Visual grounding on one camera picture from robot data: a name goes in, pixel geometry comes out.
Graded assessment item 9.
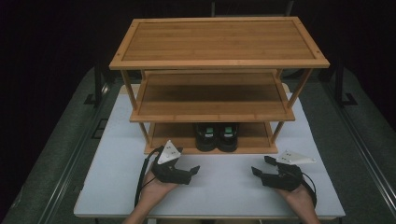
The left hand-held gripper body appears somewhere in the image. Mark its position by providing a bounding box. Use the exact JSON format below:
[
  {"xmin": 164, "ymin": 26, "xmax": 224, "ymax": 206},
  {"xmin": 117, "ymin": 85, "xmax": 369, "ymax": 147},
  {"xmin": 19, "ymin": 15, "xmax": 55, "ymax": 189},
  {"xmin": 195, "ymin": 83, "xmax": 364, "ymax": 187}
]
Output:
[{"xmin": 150, "ymin": 139, "xmax": 192, "ymax": 186}]

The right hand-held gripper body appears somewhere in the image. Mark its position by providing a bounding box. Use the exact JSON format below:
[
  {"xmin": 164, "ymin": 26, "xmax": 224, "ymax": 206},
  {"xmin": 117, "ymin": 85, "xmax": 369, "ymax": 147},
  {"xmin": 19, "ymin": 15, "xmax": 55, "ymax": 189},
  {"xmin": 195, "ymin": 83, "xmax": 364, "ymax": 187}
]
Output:
[{"xmin": 261, "ymin": 149, "xmax": 318, "ymax": 192}]

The wooden three-tier shoe rack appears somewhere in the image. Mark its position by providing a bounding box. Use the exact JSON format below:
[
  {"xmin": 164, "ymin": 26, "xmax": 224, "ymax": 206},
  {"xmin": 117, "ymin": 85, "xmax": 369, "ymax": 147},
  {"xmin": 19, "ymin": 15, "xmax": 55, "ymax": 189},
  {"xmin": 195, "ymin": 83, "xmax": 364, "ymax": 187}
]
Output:
[{"xmin": 108, "ymin": 16, "xmax": 331, "ymax": 156}]

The person's left hand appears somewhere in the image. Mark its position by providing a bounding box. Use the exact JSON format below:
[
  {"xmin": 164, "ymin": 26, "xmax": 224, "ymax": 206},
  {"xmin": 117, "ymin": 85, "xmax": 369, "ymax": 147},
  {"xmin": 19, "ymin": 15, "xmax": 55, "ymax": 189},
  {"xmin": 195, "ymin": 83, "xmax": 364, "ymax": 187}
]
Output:
[{"xmin": 140, "ymin": 170, "xmax": 179, "ymax": 207}]

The person's right hand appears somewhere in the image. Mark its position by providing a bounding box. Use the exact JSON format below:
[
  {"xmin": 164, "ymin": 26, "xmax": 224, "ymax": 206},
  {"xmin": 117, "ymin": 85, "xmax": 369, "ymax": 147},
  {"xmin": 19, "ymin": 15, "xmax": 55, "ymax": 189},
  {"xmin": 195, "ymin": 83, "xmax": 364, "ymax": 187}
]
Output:
[{"xmin": 275, "ymin": 183, "xmax": 316, "ymax": 213}]

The black metal stand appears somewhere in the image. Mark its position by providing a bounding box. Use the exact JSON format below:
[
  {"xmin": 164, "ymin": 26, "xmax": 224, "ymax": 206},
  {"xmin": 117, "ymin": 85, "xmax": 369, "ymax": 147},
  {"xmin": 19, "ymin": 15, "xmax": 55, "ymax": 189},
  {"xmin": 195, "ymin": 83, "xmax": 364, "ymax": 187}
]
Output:
[
  {"xmin": 83, "ymin": 60, "xmax": 105, "ymax": 108},
  {"xmin": 333, "ymin": 60, "xmax": 360, "ymax": 108}
]

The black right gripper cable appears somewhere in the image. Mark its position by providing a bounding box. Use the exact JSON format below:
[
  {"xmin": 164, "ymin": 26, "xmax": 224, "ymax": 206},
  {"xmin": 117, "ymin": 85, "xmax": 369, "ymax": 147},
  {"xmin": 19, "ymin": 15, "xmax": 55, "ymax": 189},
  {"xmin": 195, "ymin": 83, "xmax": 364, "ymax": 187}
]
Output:
[{"xmin": 299, "ymin": 172, "xmax": 318, "ymax": 208}]

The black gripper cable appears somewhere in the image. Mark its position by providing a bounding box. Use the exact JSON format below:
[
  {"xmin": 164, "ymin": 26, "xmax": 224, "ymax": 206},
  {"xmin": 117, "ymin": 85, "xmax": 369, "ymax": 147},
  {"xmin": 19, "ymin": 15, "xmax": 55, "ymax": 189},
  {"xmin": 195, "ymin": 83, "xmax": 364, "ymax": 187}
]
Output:
[
  {"xmin": 299, "ymin": 172, "xmax": 318, "ymax": 208},
  {"xmin": 134, "ymin": 146, "xmax": 164, "ymax": 208}
]

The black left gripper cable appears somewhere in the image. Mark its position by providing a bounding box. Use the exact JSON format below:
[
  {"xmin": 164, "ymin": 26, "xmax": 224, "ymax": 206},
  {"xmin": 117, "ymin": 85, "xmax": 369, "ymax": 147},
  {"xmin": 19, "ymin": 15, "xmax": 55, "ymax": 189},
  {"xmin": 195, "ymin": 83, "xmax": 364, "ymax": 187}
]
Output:
[{"xmin": 134, "ymin": 146, "xmax": 164, "ymax": 208}]

